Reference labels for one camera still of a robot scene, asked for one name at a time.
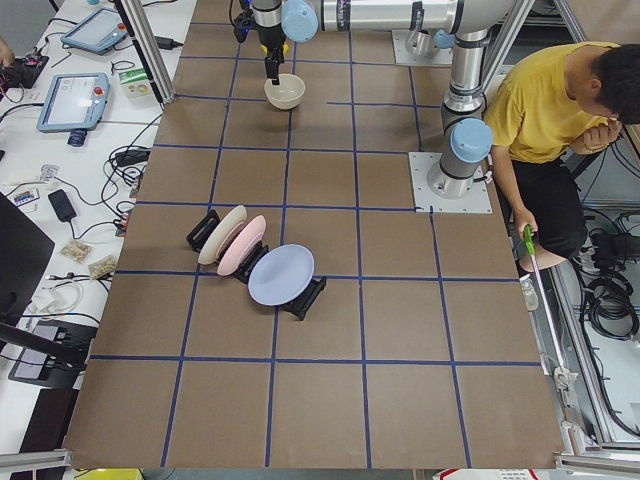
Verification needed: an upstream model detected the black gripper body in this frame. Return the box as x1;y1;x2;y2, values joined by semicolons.
257;23;286;58

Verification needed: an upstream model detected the white ceramic bowl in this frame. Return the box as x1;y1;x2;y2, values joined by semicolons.
264;74;306;110

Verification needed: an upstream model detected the green white carton box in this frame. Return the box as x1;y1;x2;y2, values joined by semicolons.
118;68;152;98

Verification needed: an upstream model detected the cream plate in rack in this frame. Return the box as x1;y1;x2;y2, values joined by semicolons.
198;205;247;265

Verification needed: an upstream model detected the black power adapter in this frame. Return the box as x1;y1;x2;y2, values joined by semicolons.
114;148;150;168

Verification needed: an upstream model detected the blue teach pendant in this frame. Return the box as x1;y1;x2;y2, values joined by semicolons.
37;72;110;133
61;8;128;55

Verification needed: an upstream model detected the pink plate in rack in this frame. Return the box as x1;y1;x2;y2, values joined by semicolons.
217;215;266;276

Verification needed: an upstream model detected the light blue plate in rack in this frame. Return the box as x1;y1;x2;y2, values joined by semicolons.
248;244;315;306

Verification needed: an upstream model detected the black dish rack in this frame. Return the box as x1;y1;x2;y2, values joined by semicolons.
186;205;327;320

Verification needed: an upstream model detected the black smartphone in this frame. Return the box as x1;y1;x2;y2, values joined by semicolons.
48;189;77;223

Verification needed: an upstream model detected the person in yellow shirt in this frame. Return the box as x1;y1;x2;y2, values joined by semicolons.
484;41;639;311

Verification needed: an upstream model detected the black monitor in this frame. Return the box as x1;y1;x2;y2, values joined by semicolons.
0;195;55;326

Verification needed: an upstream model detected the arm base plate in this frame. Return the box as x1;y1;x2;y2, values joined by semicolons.
408;152;493;214
392;30;455;68

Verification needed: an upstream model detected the aluminium frame post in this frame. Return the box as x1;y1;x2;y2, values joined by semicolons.
114;0;175;105

